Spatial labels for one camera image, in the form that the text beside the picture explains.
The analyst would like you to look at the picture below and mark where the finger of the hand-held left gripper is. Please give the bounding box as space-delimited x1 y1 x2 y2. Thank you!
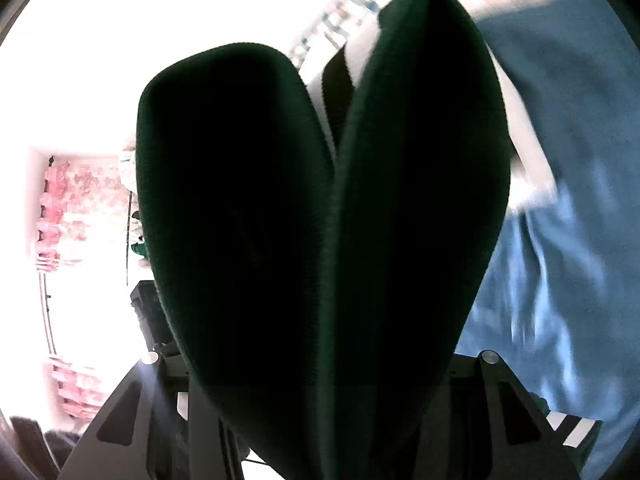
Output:
419 349 587 480
59 343 251 480

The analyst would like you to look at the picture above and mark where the green varsity jacket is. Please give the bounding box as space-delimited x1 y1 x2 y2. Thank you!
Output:
136 0 604 480

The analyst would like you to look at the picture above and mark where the white fluffy garment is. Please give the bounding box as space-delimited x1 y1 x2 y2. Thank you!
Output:
492 57 559 217

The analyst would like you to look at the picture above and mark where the light blue duvet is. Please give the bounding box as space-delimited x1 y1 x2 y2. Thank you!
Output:
452 0 640 480

